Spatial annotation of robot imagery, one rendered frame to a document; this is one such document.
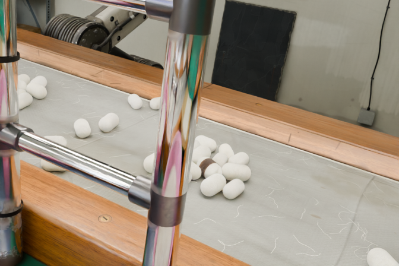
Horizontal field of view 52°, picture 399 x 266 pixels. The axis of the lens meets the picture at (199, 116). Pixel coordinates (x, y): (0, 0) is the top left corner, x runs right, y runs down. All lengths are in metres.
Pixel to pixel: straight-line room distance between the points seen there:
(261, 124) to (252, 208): 0.21
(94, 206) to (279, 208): 0.20
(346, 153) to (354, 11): 1.90
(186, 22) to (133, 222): 0.21
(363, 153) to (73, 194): 0.40
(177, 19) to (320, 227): 0.31
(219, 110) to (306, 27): 1.89
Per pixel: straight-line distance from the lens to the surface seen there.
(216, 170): 0.48
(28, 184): 0.42
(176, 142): 0.23
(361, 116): 2.54
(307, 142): 0.63
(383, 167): 0.62
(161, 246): 0.27
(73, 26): 1.06
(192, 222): 0.42
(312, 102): 2.59
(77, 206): 0.39
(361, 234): 0.48
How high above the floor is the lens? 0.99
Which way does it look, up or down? 22 degrees down
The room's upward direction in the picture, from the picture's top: 9 degrees clockwise
